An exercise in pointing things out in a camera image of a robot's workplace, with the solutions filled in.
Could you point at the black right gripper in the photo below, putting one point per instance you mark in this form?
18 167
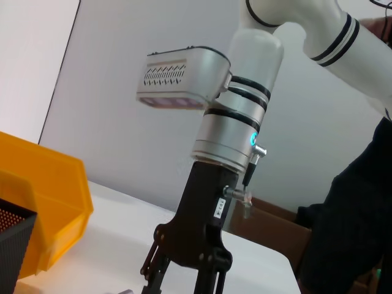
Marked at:
199 220

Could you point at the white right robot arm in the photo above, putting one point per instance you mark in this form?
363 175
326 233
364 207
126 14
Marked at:
254 55

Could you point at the black mesh pen holder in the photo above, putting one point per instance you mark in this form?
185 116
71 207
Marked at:
15 251

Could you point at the person's bare hand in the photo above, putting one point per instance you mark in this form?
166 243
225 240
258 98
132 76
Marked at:
379 29

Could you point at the brown cardboard box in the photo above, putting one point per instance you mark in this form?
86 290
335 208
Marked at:
366 283
275 232

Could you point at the yellow plastic bin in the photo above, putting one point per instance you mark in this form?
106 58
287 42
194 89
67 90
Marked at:
55 190

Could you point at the person in dark clothing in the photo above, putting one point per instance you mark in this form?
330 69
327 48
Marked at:
352 214

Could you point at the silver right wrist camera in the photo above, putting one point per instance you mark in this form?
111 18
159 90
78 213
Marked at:
183 76

